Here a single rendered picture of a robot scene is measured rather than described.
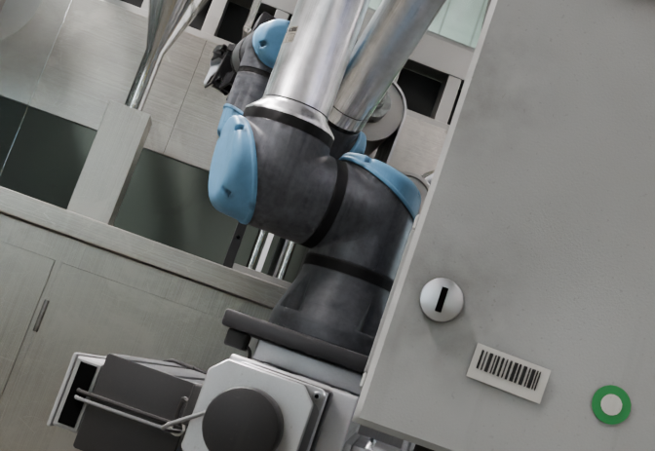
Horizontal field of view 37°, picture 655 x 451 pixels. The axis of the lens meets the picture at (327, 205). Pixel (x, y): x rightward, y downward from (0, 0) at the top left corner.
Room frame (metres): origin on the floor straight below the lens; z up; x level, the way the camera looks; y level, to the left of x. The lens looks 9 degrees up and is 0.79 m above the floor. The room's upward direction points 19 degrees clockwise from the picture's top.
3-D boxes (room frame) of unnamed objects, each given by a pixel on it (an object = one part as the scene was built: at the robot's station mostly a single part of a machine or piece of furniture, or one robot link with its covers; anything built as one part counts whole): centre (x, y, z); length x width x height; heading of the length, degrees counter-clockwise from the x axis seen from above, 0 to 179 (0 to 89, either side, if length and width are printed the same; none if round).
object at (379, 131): (2.10, -0.01, 1.33); 0.25 x 0.14 x 0.14; 5
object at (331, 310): (1.21, -0.05, 0.87); 0.15 x 0.15 x 0.10
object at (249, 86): (1.42, 0.14, 1.11); 0.11 x 0.08 x 0.11; 109
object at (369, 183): (1.21, -0.05, 0.98); 0.13 x 0.12 x 0.14; 109
